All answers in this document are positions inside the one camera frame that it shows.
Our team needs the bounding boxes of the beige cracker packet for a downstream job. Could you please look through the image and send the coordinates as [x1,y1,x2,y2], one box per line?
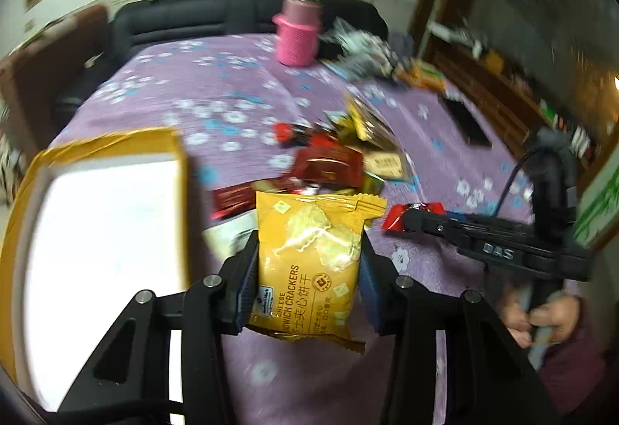
[363,151,407,181]

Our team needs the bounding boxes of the small green yellow packet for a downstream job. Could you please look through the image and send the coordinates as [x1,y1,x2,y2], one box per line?
[360,171,385,195]

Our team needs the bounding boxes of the long red gold snack bar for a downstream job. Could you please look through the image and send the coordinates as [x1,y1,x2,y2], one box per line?
[212,180,274,221]

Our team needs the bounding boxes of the yellow brown biscuit packet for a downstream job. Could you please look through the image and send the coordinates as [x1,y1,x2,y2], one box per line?
[346,94,400,151]

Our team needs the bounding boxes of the yellow cheese cracker packet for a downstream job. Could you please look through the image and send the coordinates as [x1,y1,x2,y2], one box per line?
[250,192,387,354]

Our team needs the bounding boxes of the dark red snack packet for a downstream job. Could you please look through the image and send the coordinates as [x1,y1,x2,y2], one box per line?
[289,146,364,188]

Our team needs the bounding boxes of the red black candy packet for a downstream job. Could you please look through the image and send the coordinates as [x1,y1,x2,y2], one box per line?
[273,122,339,147]

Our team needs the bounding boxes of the right hand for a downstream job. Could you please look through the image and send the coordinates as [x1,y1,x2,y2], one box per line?
[501,288,581,348]

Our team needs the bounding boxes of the black phone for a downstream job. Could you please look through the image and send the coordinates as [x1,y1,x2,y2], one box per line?
[439,96,492,149]

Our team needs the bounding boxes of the yellow cardboard tray box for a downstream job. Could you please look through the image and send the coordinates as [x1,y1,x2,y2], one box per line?
[1,129,190,411]

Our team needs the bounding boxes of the orange snack boxes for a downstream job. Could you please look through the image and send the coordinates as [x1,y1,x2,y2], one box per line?
[395,59,446,94]

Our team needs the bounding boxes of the clear bag of items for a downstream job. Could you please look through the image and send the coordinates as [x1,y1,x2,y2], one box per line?
[317,17,399,81]

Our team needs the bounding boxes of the purple floral tablecloth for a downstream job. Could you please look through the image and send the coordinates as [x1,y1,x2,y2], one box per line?
[58,34,532,424]

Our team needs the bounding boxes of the brown leather armchair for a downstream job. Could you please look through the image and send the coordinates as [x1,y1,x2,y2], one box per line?
[1,5,109,160]

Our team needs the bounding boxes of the pink knitted thermos bottle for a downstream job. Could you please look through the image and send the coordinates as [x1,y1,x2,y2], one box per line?
[273,0,322,67]

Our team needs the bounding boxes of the black leather sofa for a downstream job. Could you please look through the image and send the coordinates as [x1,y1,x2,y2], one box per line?
[52,0,390,117]

